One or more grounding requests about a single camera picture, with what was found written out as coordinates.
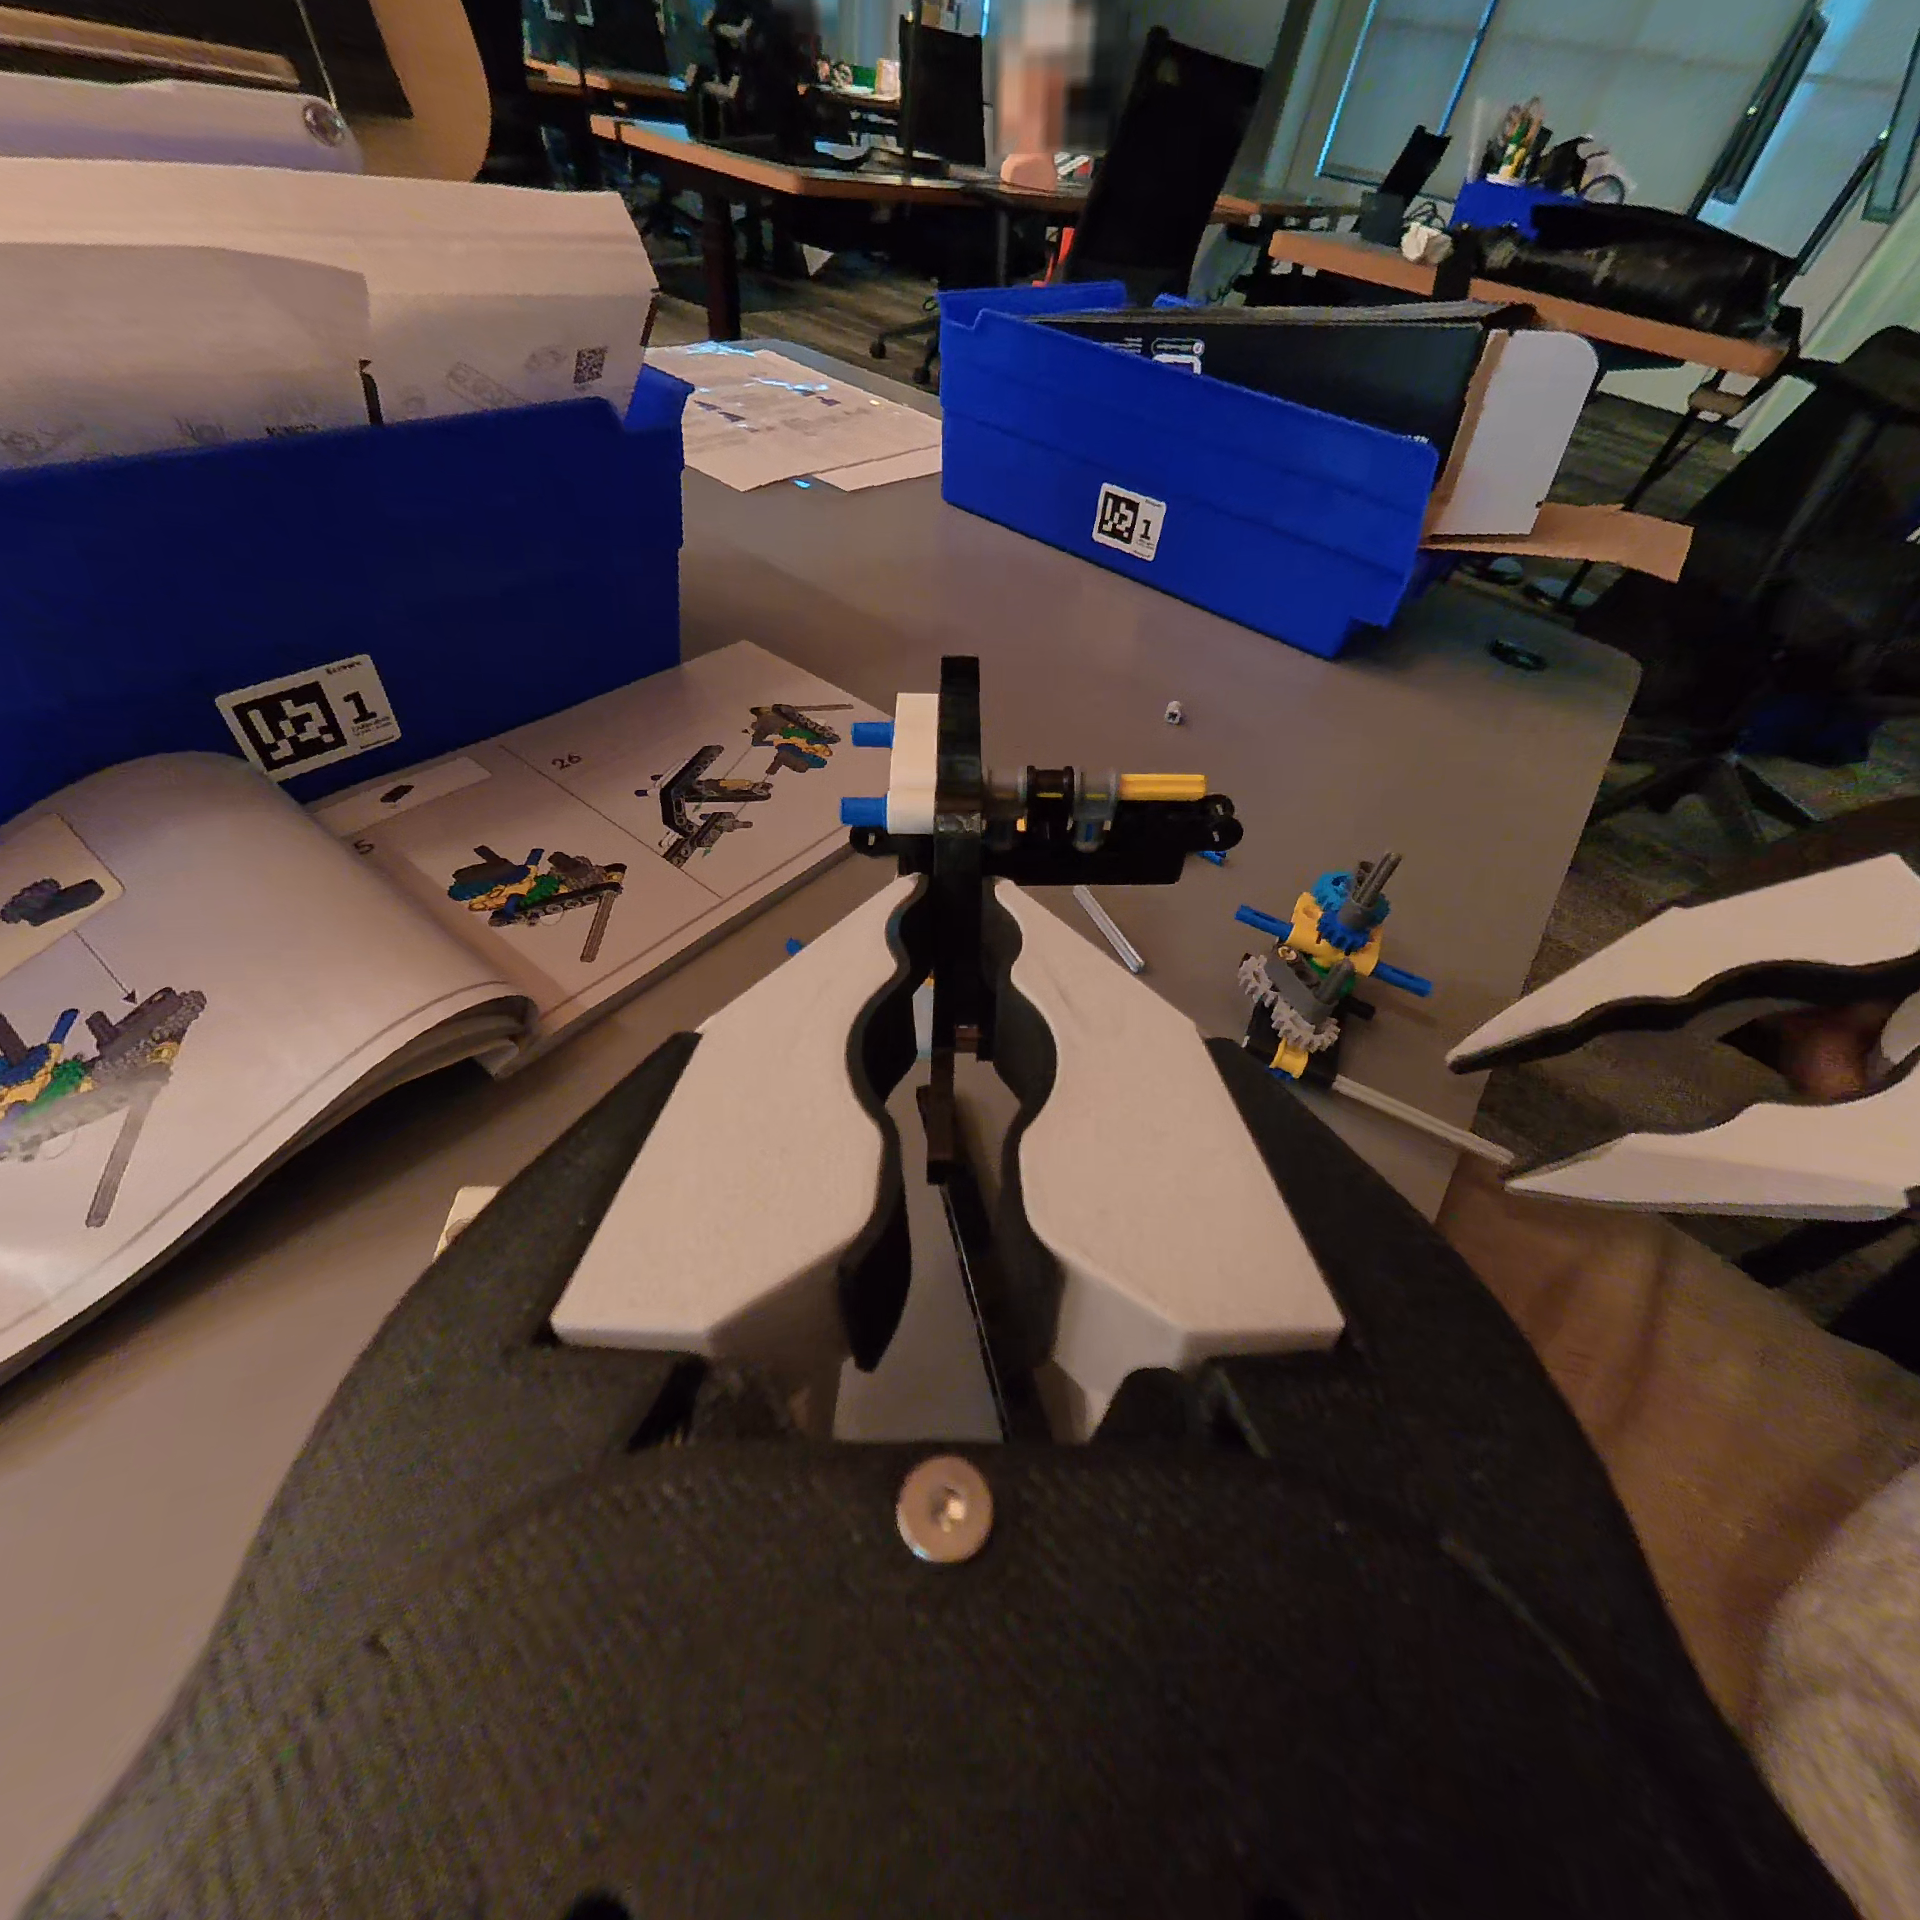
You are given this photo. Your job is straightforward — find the wooden office table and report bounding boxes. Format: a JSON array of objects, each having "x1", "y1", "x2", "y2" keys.
[
  {"x1": 1265, "y1": 224, "x2": 1794, "y2": 385},
  {"x1": 592, "y1": 113, "x2": 1262, "y2": 338}
]

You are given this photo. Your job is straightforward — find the person's grey sweater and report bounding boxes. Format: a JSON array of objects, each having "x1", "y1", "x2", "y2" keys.
[{"x1": 1746, "y1": 1476, "x2": 1920, "y2": 1920}]

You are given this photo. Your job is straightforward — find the printed paper sheets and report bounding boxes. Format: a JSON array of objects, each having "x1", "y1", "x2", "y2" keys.
[{"x1": 644, "y1": 343, "x2": 944, "y2": 495}]

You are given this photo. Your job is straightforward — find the black lego assembly yellow axle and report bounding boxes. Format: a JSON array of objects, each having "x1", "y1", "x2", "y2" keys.
[{"x1": 838, "y1": 657, "x2": 1247, "y2": 1203}]

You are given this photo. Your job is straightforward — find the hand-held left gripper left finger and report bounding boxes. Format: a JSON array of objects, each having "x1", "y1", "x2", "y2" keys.
[{"x1": 548, "y1": 873, "x2": 926, "y2": 1372}]

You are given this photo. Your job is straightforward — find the person's tan trousers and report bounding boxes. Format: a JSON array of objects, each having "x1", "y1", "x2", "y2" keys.
[{"x1": 1431, "y1": 1155, "x2": 1920, "y2": 1748}]

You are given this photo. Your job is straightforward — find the lego gear assembly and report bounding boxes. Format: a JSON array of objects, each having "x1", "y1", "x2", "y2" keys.
[{"x1": 1237, "y1": 853, "x2": 1518, "y2": 1169}]

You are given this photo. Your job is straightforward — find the blue plastic bin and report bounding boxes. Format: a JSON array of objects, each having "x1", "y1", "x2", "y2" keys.
[
  {"x1": 0, "y1": 368, "x2": 692, "y2": 828},
  {"x1": 936, "y1": 281, "x2": 1465, "y2": 664}
]

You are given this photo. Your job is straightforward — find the white paper bags bundle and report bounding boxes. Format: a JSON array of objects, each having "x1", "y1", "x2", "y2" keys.
[{"x1": 0, "y1": 157, "x2": 663, "y2": 467}]

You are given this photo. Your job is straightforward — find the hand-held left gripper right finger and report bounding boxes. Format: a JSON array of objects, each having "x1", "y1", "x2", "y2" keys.
[{"x1": 994, "y1": 881, "x2": 1345, "y2": 1445}]

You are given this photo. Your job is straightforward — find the black bag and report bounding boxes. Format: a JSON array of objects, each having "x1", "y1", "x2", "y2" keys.
[{"x1": 1477, "y1": 202, "x2": 1801, "y2": 338}]

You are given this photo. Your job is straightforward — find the blue pen holder bin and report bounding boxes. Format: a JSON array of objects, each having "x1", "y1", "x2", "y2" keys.
[{"x1": 1452, "y1": 96, "x2": 1592, "y2": 237}]

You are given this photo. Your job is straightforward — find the black high-back chair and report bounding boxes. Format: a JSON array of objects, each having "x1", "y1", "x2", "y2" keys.
[{"x1": 1048, "y1": 28, "x2": 1264, "y2": 303}]

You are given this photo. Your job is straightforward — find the lego instruction booklet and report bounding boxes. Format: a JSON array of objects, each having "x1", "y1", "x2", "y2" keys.
[{"x1": 0, "y1": 643, "x2": 902, "y2": 1384}]

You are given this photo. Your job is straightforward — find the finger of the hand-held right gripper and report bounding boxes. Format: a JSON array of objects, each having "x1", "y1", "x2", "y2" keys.
[
  {"x1": 1500, "y1": 1084, "x2": 1920, "y2": 1221},
  {"x1": 1446, "y1": 849, "x2": 1920, "y2": 1077}
]

